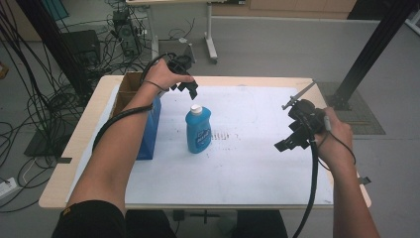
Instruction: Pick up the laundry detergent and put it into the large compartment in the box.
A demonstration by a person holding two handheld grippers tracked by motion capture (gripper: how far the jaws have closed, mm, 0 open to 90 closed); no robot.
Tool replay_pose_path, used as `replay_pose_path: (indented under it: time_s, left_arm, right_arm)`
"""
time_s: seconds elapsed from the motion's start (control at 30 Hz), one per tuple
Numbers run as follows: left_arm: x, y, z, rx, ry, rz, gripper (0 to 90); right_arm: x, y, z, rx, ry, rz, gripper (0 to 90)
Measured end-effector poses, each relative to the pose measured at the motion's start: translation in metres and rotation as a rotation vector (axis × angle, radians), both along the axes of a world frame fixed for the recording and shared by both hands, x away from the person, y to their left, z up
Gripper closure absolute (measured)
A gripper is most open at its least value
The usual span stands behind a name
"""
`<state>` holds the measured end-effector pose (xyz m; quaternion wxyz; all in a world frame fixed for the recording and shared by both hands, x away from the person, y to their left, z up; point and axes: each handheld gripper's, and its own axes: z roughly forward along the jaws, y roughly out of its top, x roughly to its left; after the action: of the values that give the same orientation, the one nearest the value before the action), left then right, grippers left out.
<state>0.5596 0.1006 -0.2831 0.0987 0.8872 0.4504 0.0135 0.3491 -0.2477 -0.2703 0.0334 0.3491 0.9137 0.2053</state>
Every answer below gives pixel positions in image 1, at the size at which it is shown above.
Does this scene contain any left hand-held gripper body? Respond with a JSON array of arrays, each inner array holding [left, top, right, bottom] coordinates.
[[166, 54, 199, 87]]

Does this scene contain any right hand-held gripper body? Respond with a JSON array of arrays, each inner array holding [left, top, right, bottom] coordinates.
[[281, 80, 327, 141]]

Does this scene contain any blue bottle with white cap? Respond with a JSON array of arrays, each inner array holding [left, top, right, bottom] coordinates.
[[184, 104, 213, 155]]

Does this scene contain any person's left hand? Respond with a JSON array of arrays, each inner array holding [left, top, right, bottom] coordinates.
[[142, 59, 196, 97]]

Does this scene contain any person's right hand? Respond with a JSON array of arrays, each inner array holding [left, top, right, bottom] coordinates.
[[314, 107, 357, 171]]

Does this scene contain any blue cardboard box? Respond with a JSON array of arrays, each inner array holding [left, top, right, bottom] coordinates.
[[110, 71, 162, 162]]

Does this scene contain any black equipment case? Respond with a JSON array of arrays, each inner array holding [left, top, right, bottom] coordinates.
[[60, 29, 102, 67]]

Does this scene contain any person's black clothing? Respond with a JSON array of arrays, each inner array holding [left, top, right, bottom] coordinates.
[[51, 199, 289, 238]]

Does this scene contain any white power strip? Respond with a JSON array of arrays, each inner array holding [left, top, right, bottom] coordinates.
[[0, 177, 19, 201]]

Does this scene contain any right hand-held gripper black cable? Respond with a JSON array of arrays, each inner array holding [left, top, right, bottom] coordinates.
[[291, 138, 320, 238]]

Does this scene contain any hand-held gripper black cable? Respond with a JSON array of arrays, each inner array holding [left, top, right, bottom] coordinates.
[[91, 53, 176, 153], [291, 138, 320, 238]]

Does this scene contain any white desk frame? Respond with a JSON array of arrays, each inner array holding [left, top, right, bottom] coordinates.
[[125, 0, 248, 65]]

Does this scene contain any left hand-held gripper black cable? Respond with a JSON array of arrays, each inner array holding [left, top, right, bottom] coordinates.
[[91, 53, 176, 153]]

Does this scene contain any black metal frame post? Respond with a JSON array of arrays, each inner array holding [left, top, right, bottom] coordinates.
[[14, 0, 94, 104], [325, 0, 420, 112]]

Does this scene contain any black stand base plate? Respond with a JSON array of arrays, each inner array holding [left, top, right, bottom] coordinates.
[[23, 127, 83, 159]]

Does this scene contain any tangle of black floor cables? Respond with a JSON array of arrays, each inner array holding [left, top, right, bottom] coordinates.
[[0, 0, 154, 213]]

